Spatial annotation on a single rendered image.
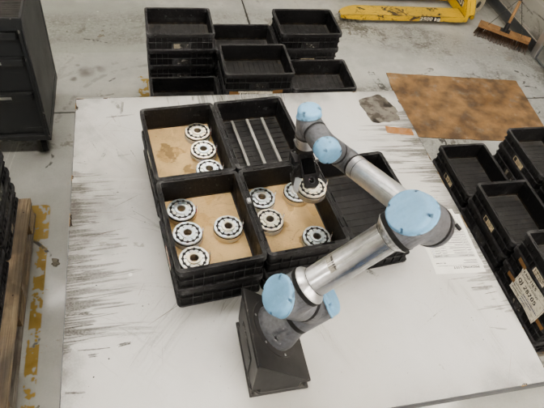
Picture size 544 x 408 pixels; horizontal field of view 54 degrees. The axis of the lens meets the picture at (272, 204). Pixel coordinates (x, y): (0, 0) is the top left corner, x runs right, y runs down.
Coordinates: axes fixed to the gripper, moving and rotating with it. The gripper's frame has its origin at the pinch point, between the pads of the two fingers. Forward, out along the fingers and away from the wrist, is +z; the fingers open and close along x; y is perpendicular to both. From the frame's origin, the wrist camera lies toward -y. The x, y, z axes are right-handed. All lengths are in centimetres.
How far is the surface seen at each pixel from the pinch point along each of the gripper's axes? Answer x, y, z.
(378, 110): -66, 69, 36
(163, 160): 44, 39, 13
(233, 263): 30.1, -20.0, 4.2
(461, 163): -128, 64, 87
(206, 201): 32.1, 15.6, 14.0
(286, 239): 7.8, -7.4, 16.4
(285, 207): 3.6, 6.9, 16.9
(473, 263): -66, -25, 37
